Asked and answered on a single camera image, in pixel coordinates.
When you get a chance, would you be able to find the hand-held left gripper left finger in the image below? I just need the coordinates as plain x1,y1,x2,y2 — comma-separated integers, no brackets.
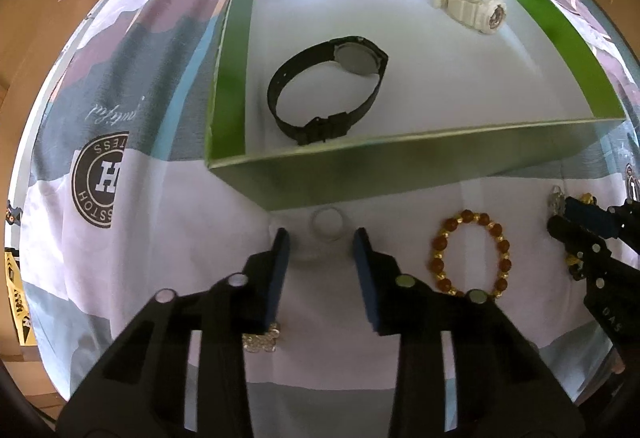
55,227,292,438

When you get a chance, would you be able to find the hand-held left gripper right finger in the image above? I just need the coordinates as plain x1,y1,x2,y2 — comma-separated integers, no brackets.
351,227,586,438

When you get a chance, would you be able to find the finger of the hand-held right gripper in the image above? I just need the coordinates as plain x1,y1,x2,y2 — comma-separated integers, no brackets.
546,215,621,281
564,195,640,241

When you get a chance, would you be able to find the gold and black bracelet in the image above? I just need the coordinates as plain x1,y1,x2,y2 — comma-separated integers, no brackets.
550,185,598,271

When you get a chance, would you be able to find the clear plastic ring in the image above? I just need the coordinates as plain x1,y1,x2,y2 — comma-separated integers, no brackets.
309,207,347,244

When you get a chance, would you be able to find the amber bead bracelet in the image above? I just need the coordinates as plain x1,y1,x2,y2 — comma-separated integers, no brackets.
426,209,513,300

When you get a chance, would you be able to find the green cardboard box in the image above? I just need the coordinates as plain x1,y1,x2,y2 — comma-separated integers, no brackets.
205,0,628,213

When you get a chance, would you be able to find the black wristwatch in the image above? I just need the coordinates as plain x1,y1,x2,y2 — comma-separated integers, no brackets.
266,36,390,146

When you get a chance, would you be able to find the printed bed sheet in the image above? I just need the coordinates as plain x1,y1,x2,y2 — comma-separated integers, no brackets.
20,0,640,409

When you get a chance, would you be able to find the white wristwatch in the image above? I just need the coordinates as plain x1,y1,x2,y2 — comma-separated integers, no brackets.
432,0,508,36

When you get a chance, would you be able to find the yellow printed box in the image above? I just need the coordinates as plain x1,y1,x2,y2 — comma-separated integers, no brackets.
4,250,36,346

